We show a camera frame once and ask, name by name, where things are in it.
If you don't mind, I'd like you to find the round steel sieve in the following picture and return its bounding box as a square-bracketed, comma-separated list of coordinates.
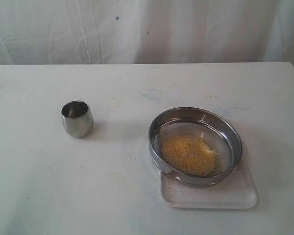
[148, 107, 243, 187]

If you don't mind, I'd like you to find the yellow grain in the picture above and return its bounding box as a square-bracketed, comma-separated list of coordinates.
[161, 135, 218, 176]

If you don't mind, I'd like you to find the stainless steel cup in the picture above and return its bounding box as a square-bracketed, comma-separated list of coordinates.
[61, 100, 94, 138]

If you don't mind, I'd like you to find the white plastic tray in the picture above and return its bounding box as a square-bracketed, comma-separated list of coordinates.
[159, 161, 258, 210]

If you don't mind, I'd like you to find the white backdrop curtain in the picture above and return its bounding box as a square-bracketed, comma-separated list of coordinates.
[0, 0, 294, 64]

